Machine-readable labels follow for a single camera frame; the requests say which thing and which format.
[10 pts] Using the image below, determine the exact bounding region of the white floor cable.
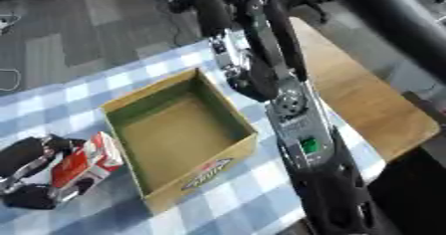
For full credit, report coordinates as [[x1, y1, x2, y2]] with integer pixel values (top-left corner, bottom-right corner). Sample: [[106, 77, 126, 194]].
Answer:
[[0, 68, 25, 93]]

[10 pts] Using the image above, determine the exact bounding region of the red and white carton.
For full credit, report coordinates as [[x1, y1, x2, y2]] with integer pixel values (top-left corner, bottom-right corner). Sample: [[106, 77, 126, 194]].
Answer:
[[49, 131, 125, 197]]

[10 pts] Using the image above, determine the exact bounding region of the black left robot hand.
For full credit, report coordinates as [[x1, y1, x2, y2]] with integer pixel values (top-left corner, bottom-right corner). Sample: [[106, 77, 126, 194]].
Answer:
[[0, 133, 90, 211]]

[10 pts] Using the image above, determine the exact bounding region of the tan cardboard box green inside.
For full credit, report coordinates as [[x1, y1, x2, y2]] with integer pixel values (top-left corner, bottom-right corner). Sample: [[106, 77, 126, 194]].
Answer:
[[99, 67, 262, 215]]

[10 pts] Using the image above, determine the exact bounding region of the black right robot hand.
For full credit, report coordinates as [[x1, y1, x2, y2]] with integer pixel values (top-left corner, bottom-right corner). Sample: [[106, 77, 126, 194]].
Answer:
[[167, 0, 311, 103]]

